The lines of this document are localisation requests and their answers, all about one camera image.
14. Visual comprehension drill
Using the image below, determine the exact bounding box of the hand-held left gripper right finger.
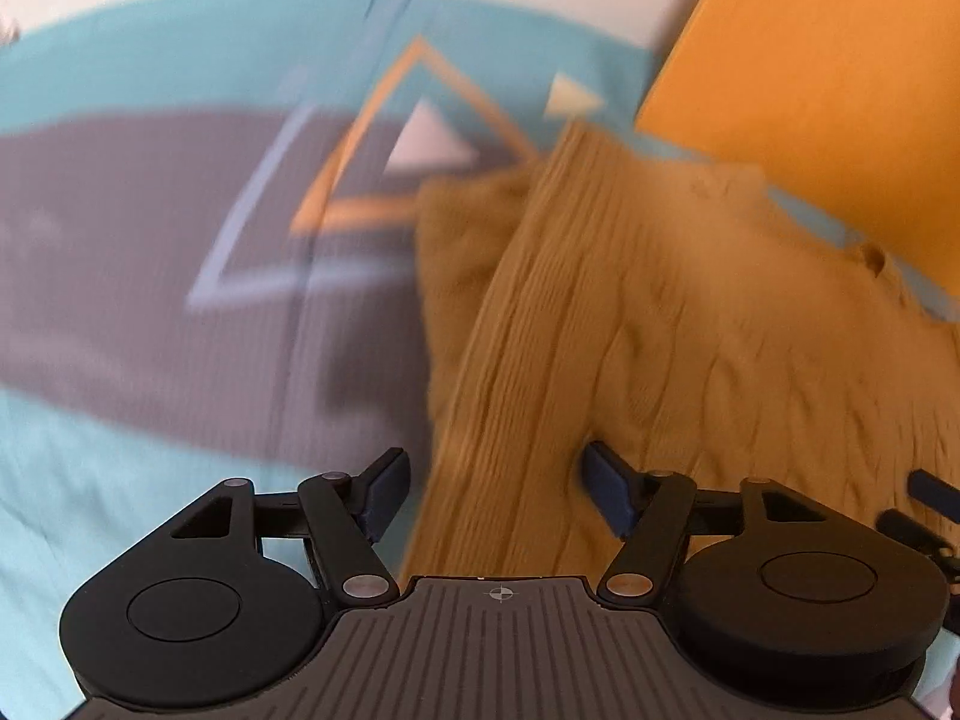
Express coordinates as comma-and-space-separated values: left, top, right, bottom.
581, 442, 833, 607

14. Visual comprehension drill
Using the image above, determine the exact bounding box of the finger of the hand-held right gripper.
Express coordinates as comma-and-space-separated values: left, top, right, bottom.
876, 510, 960, 567
906, 469, 960, 515

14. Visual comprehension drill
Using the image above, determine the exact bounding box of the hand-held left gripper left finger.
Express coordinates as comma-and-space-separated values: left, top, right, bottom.
171, 448, 411, 607

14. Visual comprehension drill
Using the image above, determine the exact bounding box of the orange cable-knit cardigan sweater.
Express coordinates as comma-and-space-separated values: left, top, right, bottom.
401, 120, 960, 587

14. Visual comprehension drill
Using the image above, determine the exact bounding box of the blue patterned bed sheet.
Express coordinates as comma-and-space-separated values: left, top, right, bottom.
0, 0, 960, 720

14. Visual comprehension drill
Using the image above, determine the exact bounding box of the orange flat board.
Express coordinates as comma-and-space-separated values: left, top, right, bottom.
634, 0, 960, 295

